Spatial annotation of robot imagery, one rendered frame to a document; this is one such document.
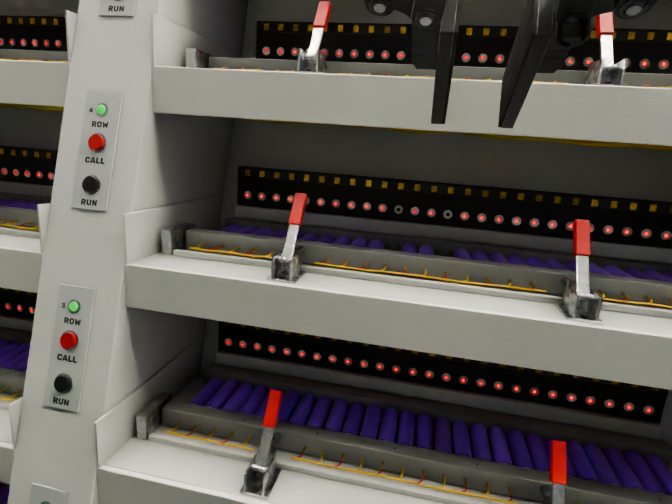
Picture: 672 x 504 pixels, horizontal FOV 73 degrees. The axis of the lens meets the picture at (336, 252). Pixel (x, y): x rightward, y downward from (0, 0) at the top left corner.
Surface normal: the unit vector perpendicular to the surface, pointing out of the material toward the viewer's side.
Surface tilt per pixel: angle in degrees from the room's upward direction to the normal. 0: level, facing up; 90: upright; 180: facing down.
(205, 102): 105
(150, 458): 15
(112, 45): 90
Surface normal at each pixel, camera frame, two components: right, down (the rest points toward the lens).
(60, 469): -0.18, -0.05
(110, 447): 0.98, 0.11
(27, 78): -0.21, 0.21
